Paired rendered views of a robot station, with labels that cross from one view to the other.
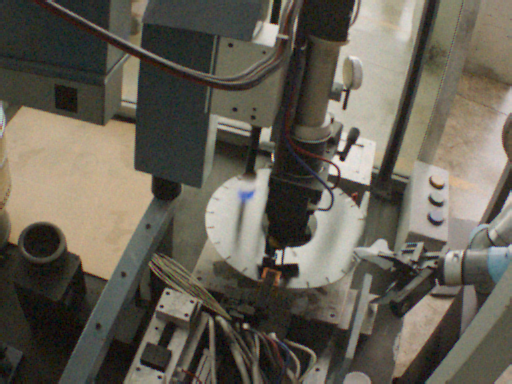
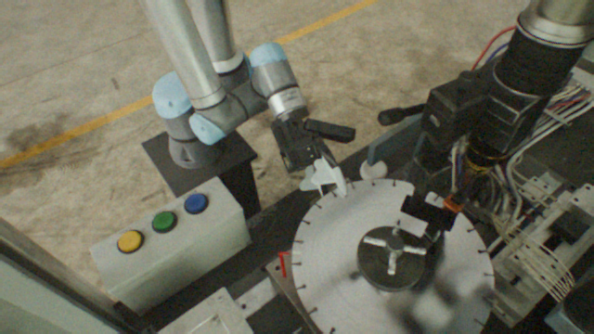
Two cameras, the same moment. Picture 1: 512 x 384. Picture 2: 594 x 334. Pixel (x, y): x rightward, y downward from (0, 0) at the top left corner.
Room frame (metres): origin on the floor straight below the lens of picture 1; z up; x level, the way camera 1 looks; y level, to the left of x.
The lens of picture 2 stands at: (1.15, 0.01, 1.53)
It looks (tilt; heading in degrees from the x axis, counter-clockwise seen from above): 52 degrees down; 227
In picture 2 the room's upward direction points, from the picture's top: 3 degrees counter-clockwise
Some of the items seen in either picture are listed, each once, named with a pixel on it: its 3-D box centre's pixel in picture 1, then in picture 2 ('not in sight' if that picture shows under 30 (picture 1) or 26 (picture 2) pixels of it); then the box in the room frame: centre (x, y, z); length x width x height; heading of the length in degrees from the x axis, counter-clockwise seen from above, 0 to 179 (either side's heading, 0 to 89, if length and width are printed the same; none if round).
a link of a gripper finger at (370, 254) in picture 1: (378, 249); (326, 177); (0.83, -0.26, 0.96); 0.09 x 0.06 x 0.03; 71
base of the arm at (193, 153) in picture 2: not in sight; (193, 135); (0.88, -0.70, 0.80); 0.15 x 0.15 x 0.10
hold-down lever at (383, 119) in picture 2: (340, 140); (415, 119); (0.82, -0.12, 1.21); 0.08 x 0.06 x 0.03; 172
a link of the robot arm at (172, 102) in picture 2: not in sight; (183, 103); (0.87, -0.70, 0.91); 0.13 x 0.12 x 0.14; 1
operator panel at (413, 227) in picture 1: (422, 219); (179, 244); (1.09, -0.44, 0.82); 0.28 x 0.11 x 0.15; 172
